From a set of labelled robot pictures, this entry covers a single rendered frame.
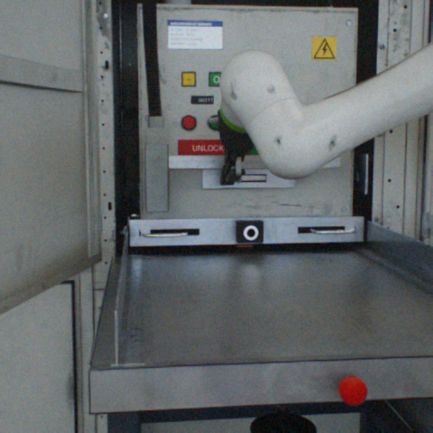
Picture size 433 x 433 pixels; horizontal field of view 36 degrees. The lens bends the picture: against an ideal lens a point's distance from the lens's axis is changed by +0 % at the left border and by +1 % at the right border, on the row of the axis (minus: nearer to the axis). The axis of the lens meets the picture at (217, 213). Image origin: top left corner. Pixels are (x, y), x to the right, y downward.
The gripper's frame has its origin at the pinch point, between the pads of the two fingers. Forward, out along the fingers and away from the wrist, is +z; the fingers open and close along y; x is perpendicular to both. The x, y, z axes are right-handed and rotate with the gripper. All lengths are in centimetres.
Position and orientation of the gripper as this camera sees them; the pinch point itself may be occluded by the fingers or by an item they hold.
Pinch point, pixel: (228, 175)
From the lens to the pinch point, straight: 142.6
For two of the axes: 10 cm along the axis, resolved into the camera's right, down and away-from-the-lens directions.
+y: 0.6, 9.2, -3.8
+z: -1.0, 3.9, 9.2
